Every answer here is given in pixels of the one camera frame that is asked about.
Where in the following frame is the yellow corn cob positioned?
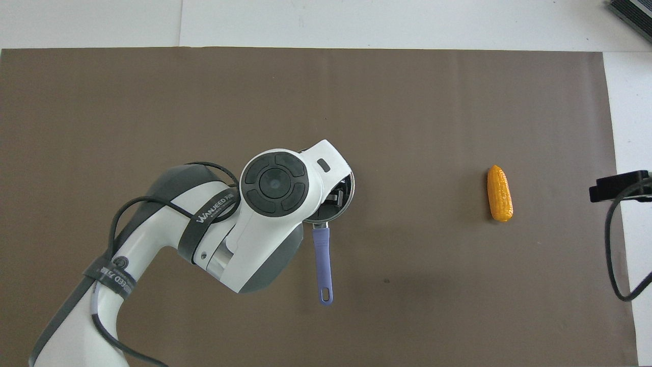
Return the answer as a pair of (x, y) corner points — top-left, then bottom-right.
(486, 165), (514, 223)

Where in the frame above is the brown table mat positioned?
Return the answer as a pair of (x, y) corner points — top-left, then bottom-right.
(0, 47), (640, 367)

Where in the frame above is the dark ribbed device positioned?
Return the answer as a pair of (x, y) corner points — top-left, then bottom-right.
(606, 0), (652, 44)

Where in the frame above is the right arm black gripper cable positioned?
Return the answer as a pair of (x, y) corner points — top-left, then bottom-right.
(604, 176), (652, 302)

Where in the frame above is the arm black gripper cable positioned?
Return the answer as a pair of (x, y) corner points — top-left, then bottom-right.
(92, 162), (241, 367)
(604, 176), (652, 302)

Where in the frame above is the dark pot with purple handle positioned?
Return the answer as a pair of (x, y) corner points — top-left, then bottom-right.
(298, 148), (356, 306)

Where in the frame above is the left arm black gripper cable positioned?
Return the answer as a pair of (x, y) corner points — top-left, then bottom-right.
(92, 162), (241, 367)

